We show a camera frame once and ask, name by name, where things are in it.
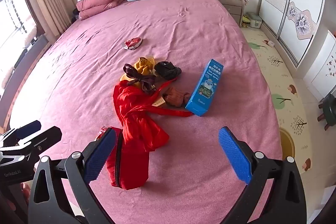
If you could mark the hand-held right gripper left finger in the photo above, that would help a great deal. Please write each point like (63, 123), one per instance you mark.
(99, 155)

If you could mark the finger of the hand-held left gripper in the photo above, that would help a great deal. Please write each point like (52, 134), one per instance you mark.
(42, 138)
(27, 128)

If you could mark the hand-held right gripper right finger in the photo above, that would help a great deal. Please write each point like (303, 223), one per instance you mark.
(236, 155)

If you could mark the red cloth bag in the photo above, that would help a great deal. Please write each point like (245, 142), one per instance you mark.
(136, 124)

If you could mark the small red wrapper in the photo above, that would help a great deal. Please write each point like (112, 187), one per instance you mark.
(101, 132)

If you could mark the blue carton box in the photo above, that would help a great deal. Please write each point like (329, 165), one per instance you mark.
(206, 90)

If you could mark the tan cardboard tag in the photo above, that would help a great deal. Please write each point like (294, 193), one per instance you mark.
(158, 102)

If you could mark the brown sock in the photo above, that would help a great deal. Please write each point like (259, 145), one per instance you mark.
(174, 98)

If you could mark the mustard yellow cloth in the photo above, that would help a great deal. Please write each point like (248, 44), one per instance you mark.
(143, 67)

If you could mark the tree print play mat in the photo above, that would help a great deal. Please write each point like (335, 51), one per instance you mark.
(265, 61)

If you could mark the window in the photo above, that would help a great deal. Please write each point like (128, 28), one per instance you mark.
(13, 29)

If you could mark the dark green round stool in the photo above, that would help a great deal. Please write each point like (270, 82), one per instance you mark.
(330, 108)

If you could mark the black sock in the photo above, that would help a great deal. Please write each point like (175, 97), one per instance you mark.
(166, 70)

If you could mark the clear orange packet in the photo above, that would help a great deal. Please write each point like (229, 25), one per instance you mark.
(150, 58)

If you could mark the small white packet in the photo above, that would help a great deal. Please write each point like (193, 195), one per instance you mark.
(269, 43)

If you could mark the red snack wrapper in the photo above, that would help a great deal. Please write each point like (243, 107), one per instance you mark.
(132, 43)

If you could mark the white cabinet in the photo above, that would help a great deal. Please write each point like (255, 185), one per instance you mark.
(324, 66)

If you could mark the white green storage box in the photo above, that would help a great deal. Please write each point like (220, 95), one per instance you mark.
(253, 20)

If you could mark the folded pink quilt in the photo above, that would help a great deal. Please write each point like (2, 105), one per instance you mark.
(97, 6)

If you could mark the grey nightstand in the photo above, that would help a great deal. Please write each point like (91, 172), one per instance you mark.
(232, 10)

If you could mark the white floral sliding wardrobe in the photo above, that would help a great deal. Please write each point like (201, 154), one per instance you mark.
(275, 8)

